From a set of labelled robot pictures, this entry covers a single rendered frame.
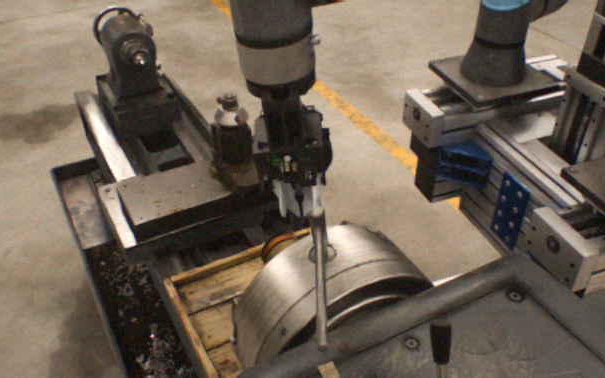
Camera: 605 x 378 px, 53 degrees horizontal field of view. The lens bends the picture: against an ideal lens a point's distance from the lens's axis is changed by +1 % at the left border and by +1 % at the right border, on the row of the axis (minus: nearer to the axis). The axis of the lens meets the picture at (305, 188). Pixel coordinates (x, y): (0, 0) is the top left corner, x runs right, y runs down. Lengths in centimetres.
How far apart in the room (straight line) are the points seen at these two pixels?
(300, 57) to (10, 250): 249
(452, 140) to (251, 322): 80
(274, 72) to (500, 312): 42
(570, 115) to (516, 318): 75
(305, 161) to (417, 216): 228
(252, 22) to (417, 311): 42
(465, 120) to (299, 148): 93
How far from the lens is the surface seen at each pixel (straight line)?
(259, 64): 57
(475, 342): 76
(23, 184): 335
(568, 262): 117
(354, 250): 87
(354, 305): 85
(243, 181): 136
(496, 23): 145
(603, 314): 85
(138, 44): 184
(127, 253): 140
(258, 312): 87
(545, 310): 82
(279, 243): 106
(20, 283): 279
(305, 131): 63
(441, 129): 147
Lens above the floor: 183
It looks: 38 degrees down
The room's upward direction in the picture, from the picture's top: straight up
